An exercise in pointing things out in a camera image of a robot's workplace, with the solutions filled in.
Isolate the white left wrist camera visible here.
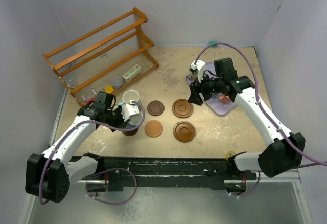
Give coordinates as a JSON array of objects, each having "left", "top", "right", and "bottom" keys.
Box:
[{"left": 121, "top": 100, "right": 140, "bottom": 122}]

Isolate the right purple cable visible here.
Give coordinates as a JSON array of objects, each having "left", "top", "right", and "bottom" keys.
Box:
[{"left": 194, "top": 42, "right": 327, "bottom": 200}]

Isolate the yellow tape roll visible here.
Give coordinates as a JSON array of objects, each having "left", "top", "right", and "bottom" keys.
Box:
[{"left": 225, "top": 151, "right": 236, "bottom": 160}]

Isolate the green staples box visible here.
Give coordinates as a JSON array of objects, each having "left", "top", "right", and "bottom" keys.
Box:
[{"left": 122, "top": 64, "right": 142, "bottom": 83}]

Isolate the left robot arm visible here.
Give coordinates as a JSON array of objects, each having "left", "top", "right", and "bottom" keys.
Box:
[{"left": 25, "top": 92, "right": 132, "bottom": 205}]

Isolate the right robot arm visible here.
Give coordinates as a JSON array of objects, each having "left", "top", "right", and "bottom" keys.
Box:
[{"left": 188, "top": 58, "right": 305, "bottom": 178}]

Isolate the dark walnut coaster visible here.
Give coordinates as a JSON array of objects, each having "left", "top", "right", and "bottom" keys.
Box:
[
  {"left": 122, "top": 128, "right": 138, "bottom": 136},
  {"left": 147, "top": 100, "right": 165, "bottom": 116}
]

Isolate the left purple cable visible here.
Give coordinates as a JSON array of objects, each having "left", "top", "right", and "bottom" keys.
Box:
[{"left": 39, "top": 100, "right": 146, "bottom": 205}]

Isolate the yellow grey stamp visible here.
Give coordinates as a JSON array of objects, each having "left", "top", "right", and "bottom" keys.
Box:
[{"left": 104, "top": 86, "right": 114, "bottom": 94}]

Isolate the teal patterned mug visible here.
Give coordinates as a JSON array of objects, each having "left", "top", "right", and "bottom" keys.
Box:
[{"left": 126, "top": 113, "right": 144, "bottom": 129}]

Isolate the purple cable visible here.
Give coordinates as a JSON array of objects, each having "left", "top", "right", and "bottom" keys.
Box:
[
  {"left": 39, "top": 100, "right": 146, "bottom": 205},
  {"left": 194, "top": 42, "right": 327, "bottom": 200}
]

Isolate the ringed brown coaster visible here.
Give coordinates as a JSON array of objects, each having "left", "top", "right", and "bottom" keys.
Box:
[
  {"left": 173, "top": 121, "right": 196, "bottom": 143},
  {"left": 172, "top": 99, "right": 193, "bottom": 118}
]

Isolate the small grey green cup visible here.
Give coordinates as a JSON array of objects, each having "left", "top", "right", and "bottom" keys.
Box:
[{"left": 188, "top": 72, "right": 198, "bottom": 81}]

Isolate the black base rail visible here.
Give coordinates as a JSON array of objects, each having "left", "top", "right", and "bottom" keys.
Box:
[{"left": 86, "top": 153, "right": 257, "bottom": 192}]

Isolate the pink mug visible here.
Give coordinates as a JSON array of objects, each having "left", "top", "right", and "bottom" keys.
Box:
[{"left": 218, "top": 95, "right": 232, "bottom": 104}]

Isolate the clear paperclip tub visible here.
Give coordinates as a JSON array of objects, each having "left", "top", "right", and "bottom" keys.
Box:
[{"left": 111, "top": 76, "right": 124, "bottom": 90}]

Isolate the orange wooden three-tier shelf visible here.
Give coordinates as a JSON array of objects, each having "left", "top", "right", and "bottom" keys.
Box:
[{"left": 43, "top": 7, "right": 159, "bottom": 106}]

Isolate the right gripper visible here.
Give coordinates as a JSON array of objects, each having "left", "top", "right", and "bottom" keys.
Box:
[{"left": 189, "top": 70, "right": 224, "bottom": 105}]

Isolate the light wooden coaster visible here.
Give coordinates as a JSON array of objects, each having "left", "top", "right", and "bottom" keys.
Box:
[{"left": 145, "top": 120, "right": 164, "bottom": 138}]

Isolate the large light blue mug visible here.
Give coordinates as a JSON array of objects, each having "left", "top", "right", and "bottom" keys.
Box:
[{"left": 122, "top": 89, "right": 140, "bottom": 104}]

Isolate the lavender tray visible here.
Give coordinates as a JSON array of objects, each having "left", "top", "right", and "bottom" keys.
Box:
[{"left": 185, "top": 62, "right": 237, "bottom": 116}]

